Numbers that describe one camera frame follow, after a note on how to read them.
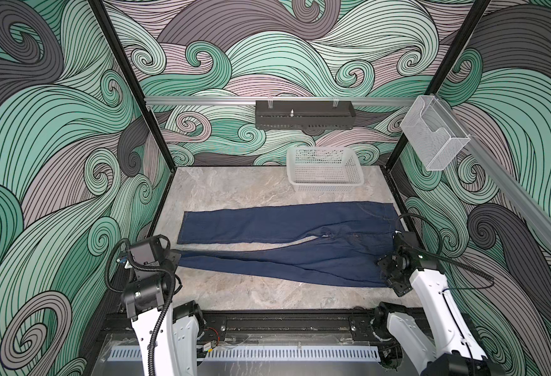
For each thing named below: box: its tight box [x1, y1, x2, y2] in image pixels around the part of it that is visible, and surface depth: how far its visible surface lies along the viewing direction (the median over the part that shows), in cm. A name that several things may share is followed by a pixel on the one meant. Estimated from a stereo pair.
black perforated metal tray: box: [255, 100, 357, 131], surface depth 97 cm
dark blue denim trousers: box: [176, 202, 399, 288], surface depth 95 cm
